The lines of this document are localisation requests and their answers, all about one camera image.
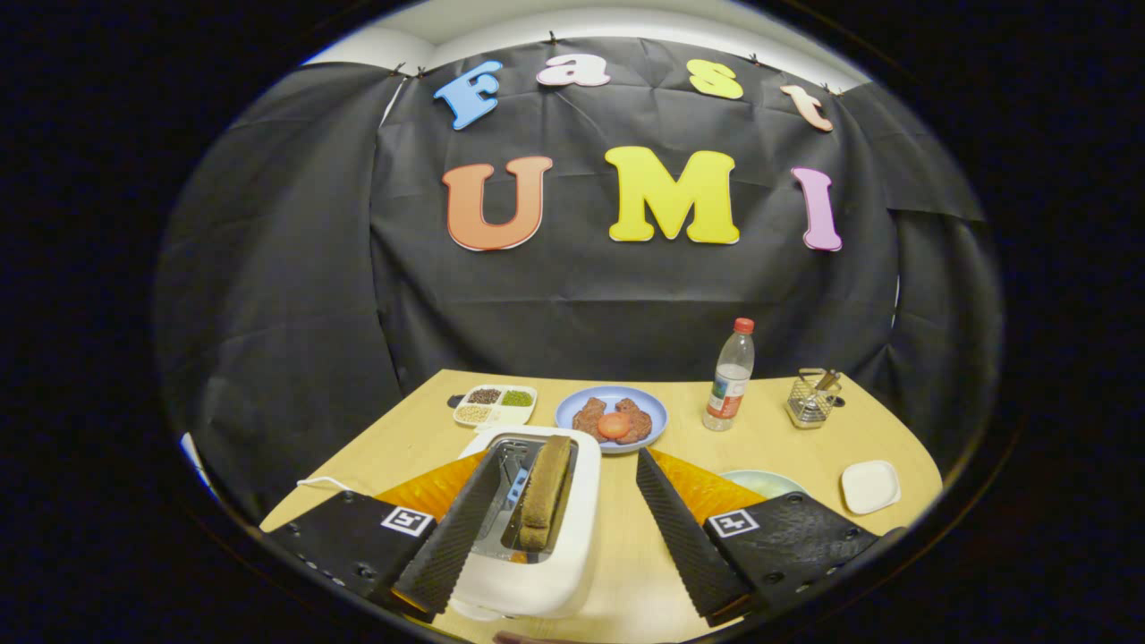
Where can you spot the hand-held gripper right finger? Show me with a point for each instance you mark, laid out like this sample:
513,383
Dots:
684,537

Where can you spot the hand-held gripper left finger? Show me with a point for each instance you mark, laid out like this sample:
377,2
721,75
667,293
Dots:
452,537

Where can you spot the brown toast slice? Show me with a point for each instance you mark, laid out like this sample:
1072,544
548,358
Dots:
546,487

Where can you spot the pale green plate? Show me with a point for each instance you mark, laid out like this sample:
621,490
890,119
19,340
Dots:
760,481

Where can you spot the white toaster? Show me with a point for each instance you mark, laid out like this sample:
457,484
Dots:
555,581

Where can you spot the brown meat patty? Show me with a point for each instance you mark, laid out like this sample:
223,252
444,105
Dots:
589,418
637,419

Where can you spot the red tomato slice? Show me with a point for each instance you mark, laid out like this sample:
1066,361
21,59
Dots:
614,426

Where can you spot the white divided seed tray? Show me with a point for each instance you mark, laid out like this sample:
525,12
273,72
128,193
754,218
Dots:
494,407

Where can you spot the clear red-capped water bottle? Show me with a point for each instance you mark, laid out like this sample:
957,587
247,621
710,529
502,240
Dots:
729,385

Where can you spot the blue plate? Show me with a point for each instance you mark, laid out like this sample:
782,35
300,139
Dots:
572,398

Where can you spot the small white square plate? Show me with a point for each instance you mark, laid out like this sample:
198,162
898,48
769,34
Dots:
870,487

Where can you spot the black backdrop cloth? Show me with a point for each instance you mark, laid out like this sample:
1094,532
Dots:
626,304

